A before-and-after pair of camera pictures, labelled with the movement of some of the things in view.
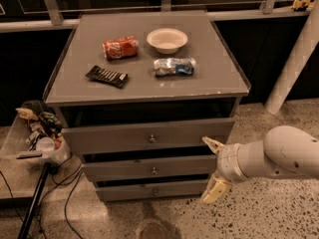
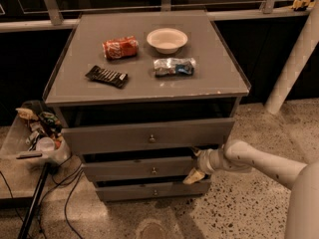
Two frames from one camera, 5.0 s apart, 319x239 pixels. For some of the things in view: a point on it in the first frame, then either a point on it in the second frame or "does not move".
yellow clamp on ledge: [303, 5] does not move
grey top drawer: [151, 137] does not move
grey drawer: [150, 165] does not move
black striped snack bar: [120, 79] does not move
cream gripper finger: [216, 188] → [193, 176]
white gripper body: [228, 163] → [204, 161]
